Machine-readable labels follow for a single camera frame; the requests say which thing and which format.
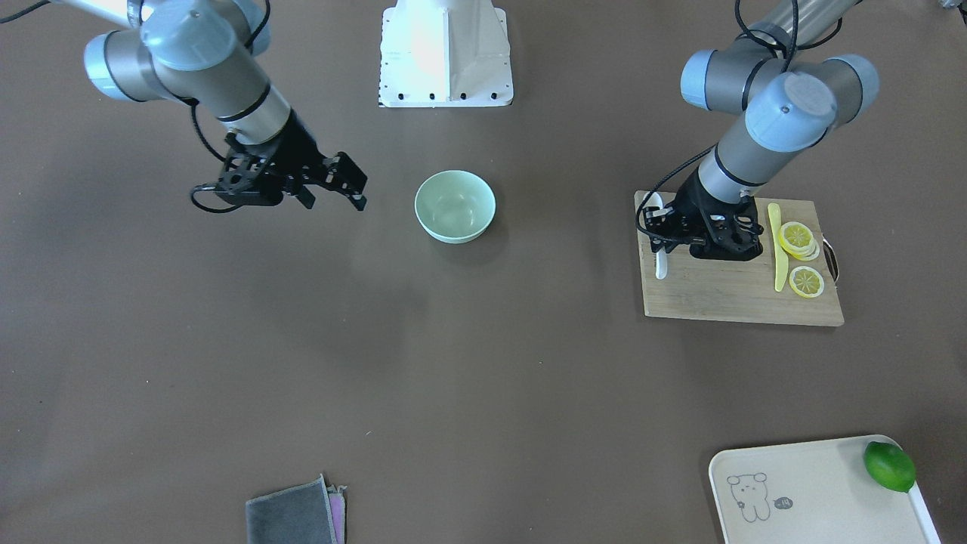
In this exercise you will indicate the stacked lemon slice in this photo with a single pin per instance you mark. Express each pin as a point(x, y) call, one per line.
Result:
point(796, 253)
point(811, 254)
point(795, 236)

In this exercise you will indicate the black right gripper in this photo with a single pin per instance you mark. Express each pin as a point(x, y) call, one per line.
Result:
point(300, 150)

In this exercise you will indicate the wooden cutting board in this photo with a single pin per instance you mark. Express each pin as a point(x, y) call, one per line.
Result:
point(680, 286)

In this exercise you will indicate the green lime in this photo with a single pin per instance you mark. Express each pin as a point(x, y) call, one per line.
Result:
point(889, 466)

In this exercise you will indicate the white ceramic spoon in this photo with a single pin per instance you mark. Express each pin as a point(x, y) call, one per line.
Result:
point(661, 256)

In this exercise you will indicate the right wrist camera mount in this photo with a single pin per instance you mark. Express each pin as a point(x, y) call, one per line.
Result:
point(246, 178)

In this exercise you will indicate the back stacked lemon slice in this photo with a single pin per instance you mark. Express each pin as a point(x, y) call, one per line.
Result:
point(811, 254)

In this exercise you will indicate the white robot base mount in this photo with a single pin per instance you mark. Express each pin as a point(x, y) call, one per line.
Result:
point(454, 54)

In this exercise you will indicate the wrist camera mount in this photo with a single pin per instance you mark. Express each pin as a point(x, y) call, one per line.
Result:
point(728, 231)
point(246, 178)

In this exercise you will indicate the single lemon slice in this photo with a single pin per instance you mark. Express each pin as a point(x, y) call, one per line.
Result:
point(806, 282)

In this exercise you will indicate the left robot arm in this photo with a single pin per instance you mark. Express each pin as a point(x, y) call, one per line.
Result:
point(782, 107)

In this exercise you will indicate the middle stacked lemon slice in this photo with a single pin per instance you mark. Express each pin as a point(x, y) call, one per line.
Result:
point(796, 253)

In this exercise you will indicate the metal cutting board handle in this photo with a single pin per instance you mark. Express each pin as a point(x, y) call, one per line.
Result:
point(831, 259)

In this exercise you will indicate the grey folded cloth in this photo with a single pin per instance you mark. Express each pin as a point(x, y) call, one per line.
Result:
point(314, 512)

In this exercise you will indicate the light green bowl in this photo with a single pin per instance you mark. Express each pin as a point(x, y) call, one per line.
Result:
point(455, 206)

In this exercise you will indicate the front stacked lemon slice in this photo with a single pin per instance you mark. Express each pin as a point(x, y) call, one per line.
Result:
point(795, 236)

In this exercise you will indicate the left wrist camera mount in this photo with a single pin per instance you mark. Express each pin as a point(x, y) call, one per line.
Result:
point(728, 231)

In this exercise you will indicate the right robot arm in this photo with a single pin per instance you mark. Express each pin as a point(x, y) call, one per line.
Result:
point(203, 54)

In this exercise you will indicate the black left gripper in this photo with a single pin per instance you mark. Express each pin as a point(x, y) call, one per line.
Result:
point(693, 198)

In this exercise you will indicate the yellow plastic knife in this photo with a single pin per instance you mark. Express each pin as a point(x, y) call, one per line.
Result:
point(781, 259)

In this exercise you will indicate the cream rabbit tray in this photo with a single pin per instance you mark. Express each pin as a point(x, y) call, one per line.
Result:
point(813, 492)

